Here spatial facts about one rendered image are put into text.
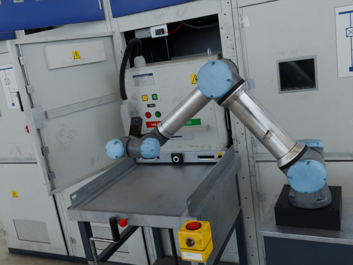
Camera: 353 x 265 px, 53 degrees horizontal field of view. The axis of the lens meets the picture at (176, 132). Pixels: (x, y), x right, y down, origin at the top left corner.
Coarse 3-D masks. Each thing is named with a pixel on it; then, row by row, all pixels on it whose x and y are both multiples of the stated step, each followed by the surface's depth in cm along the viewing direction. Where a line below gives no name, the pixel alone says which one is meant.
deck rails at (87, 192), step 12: (228, 156) 181; (120, 168) 190; (132, 168) 197; (216, 168) 164; (96, 180) 171; (108, 180) 180; (204, 180) 149; (216, 180) 161; (72, 192) 156; (84, 192) 162; (96, 192) 169; (192, 192) 136; (204, 192) 148; (72, 204) 155; (84, 204) 158; (192, 204) 136
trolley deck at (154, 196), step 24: (144, 168) 195; (168, 168) 189; (192, 168) 183; (120, 192) 166; (144, 192) 161; (168, 192) 157; (216, 192) 152; (72, 216) 156; (96, 216) 151; (120, 216) 145; (144, 216) 140; (168, 216) 136; (192, 216) 132
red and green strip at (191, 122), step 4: (192, 120) 182; (196, 120) 181; (200, 120) 180; (148, 124) 193; (152, 124) 192; (156, 124) 191; (188, 124) 183; (192, 124) 182; (196, 124) 182; (200, 124) 181
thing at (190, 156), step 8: (160, 152) 195; (168, 152) 193; (176, 152) 191; (184, 152) 189; (192, 152) 187; (200, 152) 185; (208, 152) 183; (224, 152) 179; (136, 160) 203; (160, 160) 196; (168, 160) 194; (184, 160) 190; (192, 160) 188; (200, 160) 186; (208, 160) 185
